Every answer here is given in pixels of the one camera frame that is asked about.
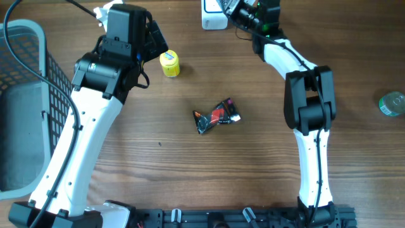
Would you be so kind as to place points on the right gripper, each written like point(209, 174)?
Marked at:
point(231, 8)

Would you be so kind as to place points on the yellow candy canister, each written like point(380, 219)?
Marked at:
point(170, 63)

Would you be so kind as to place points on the hex wrench set package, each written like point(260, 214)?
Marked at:
point(224, 112)

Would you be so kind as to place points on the silver tin can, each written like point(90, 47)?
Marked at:
point(392, 104)

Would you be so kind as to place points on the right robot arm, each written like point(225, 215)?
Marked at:
point(309, 102)

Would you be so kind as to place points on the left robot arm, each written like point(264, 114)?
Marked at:
point(103, 78)

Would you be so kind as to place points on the white barcode scanner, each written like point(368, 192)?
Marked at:
point(212, 16)

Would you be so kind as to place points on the grey plastic mesh basket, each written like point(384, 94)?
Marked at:
point(32, 113)

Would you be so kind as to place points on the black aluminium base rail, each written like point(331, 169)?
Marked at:
point(248, 217)

